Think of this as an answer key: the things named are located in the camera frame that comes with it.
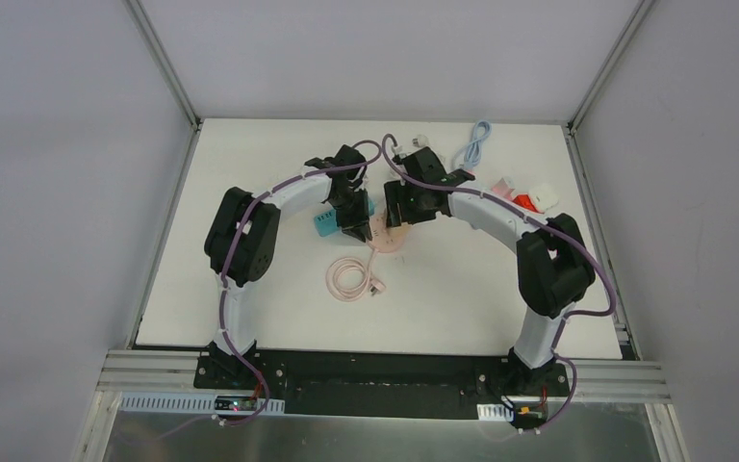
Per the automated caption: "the teal power strip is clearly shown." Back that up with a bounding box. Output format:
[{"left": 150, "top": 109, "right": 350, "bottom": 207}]
[{"left": 313, "top": 198, "right": 374, "bottom": 237}]

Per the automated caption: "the pink power strip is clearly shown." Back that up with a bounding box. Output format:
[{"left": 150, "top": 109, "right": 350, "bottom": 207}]
[{"left": 491, "top": 180, "right": 515, "bottom": 201}]

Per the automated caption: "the red cube adapter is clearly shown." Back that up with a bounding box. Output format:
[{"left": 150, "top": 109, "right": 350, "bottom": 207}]
[{"left": 512, "top": 193, "right": 538, "bottom": 213}]

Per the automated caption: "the white cube adapter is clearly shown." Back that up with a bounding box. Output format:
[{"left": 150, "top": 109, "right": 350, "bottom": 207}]
[{"left": 527, "top": 183, "right": 559, "bottom": 214}]

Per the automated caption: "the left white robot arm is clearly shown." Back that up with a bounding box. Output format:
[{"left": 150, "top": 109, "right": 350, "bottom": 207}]
[{"left": 203, "top": 141, "right": 375, "bottom": 390}]

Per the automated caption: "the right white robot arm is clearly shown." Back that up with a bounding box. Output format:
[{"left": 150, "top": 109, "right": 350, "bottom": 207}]
[{"left": 380, "top": 134, "right": 618, "bottom": 395}]

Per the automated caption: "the white pink small adapter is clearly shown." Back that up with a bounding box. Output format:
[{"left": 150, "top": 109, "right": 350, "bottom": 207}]
[{"left": 501, "top": 177, "right": 516, "bottom": 191}]

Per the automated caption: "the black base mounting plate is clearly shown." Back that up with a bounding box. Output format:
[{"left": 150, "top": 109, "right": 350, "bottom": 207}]
[{"left": 193, "top": 346, "right": 570, "bottom": 421}]

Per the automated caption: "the light blue cord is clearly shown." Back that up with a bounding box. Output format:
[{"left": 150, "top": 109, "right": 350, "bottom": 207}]
[{"left": 450, "top": 119, "right": 493, "bottom": 172}]

